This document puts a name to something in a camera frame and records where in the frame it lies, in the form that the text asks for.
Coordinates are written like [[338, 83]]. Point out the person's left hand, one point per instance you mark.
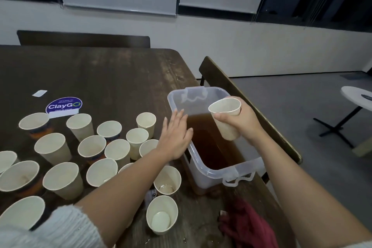
[[174, 139]]

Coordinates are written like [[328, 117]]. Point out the person's right hand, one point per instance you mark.
[[247, 124]]

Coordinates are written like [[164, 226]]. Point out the white paper cup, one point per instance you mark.
[[228, 130], [146, 121], [137, 137]]

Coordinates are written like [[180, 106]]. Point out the clear plastic storage bin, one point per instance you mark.
[[200, 172]]

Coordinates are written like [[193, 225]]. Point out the group of paper cups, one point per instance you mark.
[[64, 178]]

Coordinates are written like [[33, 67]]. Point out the person's right forearm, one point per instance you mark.
[[308, 198]]

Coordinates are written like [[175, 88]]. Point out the person's left forearm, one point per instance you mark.
[[122, 198]]

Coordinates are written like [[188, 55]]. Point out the dark wooden chair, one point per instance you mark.
[[81, 39], [279, 140]]

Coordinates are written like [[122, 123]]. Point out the dark wooden table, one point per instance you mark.
[[116, 70]]

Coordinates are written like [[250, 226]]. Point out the dark red cloth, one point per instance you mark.
[[247, 227]]

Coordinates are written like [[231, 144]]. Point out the round blue sticker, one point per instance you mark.
[[64, 105]]

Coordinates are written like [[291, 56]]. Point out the round white side table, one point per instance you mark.
[[359, 96]]

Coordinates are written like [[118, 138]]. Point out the small white paper label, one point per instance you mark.
[[39, 92]]

